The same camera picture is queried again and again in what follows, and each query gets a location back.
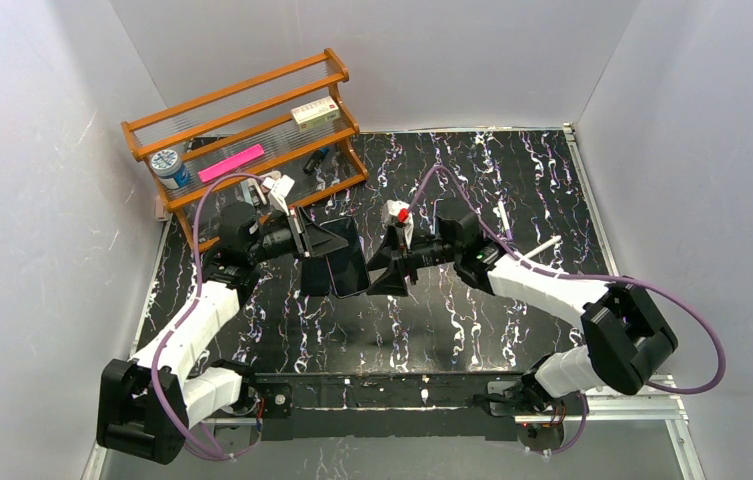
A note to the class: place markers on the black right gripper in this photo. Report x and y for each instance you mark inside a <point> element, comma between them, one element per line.
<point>405,252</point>

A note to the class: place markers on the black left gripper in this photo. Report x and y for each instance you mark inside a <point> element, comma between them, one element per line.
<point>303,235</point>

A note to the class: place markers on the black smartphone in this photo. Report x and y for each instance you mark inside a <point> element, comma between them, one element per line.
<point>449,208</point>
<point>347,267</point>

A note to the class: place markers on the lavender phone case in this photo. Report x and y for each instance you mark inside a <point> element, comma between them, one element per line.
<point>315,277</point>

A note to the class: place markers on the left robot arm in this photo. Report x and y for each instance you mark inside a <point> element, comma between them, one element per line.
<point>149,403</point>

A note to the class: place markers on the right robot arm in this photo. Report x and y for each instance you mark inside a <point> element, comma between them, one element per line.
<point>626,338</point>

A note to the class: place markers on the dark marker pen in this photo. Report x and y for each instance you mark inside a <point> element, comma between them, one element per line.
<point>314,160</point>

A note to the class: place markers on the pink teal stapler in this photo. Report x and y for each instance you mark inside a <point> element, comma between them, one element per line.
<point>253,190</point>

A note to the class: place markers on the orange wooden shelf rack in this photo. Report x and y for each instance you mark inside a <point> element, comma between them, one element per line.
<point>214,126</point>

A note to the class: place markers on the pink flat bar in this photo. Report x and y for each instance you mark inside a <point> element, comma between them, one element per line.
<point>231,163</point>

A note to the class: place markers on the white pen with purple tip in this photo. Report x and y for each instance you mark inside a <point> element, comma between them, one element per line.
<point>506,226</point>

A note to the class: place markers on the white small box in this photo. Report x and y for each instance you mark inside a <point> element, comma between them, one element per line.
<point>315,113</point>

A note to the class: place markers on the blue white jar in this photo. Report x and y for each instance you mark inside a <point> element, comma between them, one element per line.
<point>169,168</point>

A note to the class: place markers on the white marker pen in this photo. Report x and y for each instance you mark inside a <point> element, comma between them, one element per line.
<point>550,243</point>

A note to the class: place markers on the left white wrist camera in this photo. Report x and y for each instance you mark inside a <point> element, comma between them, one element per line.
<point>277,190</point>

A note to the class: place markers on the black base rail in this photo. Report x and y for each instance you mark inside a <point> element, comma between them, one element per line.
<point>495,406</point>

